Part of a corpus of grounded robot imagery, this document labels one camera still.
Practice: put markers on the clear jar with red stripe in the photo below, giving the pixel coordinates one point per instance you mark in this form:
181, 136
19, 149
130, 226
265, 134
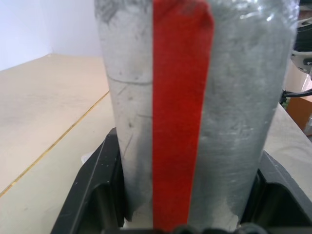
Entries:
182, 97

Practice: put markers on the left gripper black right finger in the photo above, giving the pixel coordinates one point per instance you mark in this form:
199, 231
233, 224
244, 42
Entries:
280, 202

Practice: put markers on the brown cardboard box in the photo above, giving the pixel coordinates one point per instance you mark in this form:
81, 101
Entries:
301, 114

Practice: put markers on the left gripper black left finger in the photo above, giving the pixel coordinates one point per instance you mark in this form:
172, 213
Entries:
97, 185

